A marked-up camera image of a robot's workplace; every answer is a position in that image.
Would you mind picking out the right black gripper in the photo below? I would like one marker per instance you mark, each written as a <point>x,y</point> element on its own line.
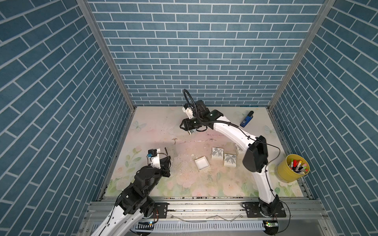
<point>186,125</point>

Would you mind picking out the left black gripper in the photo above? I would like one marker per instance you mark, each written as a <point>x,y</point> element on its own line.
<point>164,165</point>

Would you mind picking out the white bow gift box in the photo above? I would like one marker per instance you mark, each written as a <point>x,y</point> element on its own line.
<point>230,160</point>
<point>217,153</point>

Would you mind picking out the white bow box lid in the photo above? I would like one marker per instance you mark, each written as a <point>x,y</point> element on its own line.
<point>238,149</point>

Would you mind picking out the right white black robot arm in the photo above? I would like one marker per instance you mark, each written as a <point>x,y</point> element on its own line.
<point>255,148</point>

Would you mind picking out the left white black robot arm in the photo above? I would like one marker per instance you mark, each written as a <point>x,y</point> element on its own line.
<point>134,203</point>

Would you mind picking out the blue black stapler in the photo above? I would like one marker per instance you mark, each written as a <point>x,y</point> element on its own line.
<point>247,119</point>

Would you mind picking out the yellow pen cup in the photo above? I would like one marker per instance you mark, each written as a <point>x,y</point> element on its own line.
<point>292,168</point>

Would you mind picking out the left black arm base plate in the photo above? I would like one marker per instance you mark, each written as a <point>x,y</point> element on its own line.
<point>157,210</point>

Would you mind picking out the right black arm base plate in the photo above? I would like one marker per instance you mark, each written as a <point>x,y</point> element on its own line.
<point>263,210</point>

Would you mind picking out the aluminium front rail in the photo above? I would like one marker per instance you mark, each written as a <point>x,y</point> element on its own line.
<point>195,209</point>

